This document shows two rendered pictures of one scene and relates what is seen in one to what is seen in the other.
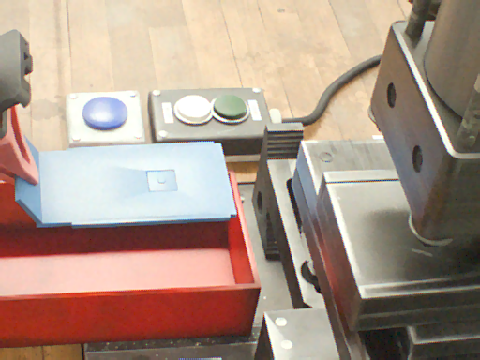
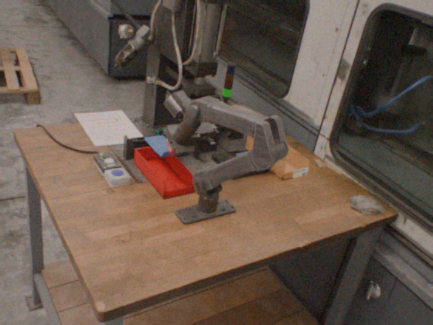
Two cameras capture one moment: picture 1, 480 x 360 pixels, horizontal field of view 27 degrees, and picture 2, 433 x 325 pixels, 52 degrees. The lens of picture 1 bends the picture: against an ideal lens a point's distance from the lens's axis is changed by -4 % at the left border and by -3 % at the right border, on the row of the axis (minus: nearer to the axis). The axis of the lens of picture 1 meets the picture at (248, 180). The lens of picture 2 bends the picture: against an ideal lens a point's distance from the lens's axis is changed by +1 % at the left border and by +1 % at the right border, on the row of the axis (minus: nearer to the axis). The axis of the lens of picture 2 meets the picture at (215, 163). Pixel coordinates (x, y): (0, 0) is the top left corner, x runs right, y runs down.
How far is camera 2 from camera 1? 1.65 m
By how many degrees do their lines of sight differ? 82
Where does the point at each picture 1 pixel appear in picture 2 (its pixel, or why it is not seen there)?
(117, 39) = (72, 184)
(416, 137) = (210, 66)
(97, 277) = (161, 174)
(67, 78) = (94, 189)
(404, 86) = (205, 65)
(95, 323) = (178, 168)
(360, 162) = not seen: hidden behind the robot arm
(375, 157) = not seen: hidden behind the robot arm
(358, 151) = not seen: hidden behind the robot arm
